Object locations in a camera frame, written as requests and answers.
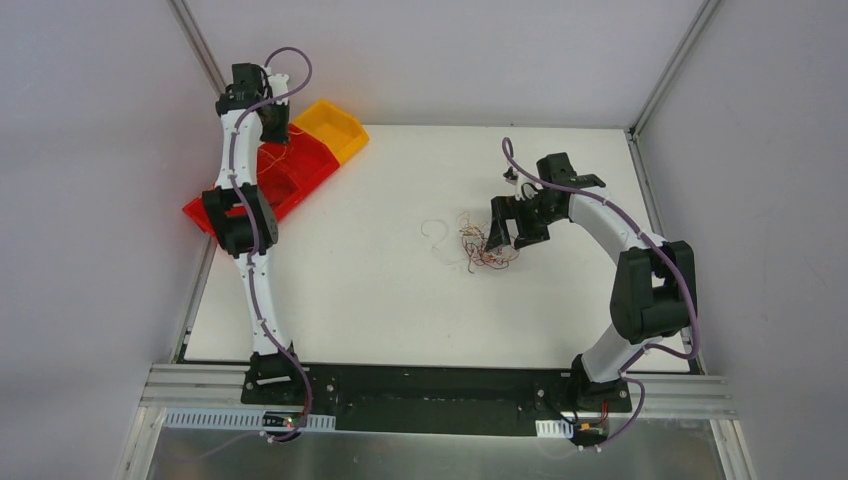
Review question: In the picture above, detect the red yellow cable bundle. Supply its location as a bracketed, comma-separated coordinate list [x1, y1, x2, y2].
[455, 210, 525, 274]

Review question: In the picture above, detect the white thin cable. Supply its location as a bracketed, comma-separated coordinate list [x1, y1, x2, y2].
[419, 218, 465, 266]

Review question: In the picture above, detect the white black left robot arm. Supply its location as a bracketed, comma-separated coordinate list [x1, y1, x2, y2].
[201, 63, 305, 405]

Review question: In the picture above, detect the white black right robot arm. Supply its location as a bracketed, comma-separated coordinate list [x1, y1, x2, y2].
[485, 152, 697, 410]

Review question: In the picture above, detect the red plastic bin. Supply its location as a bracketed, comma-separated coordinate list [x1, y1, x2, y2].
[182, 122, 342, 238]

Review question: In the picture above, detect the yellow plastic bin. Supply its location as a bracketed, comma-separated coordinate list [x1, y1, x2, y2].
[292, 99, 370, 165]

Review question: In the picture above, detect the right controller board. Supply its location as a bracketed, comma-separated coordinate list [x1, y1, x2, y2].
[571, 426, 608, 447]

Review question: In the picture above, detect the controller board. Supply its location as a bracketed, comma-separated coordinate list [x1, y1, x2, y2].
[262, 411, 304, 429]
[571, 426, 608, 447]

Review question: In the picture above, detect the left controller board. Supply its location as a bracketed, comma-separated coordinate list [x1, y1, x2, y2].
[262, 411, 304, 429]

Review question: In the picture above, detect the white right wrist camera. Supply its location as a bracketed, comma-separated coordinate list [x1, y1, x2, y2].
[503, 167, 535, 201]

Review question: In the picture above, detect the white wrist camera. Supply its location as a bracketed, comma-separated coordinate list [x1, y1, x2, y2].
[503, 167, 535, 201]
[263, 67, 290, 106]

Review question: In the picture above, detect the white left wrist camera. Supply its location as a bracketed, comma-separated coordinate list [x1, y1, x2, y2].
[263, 67, 290, 106]

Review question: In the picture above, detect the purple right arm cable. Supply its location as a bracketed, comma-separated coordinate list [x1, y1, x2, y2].
[500, 137, 702, 455]

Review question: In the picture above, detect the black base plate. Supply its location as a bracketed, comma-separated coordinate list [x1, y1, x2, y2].
[241, 363, 632, 437]

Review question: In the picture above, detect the aluminium frame rail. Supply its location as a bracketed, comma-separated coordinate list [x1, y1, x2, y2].
[140, 364, 737, 420]

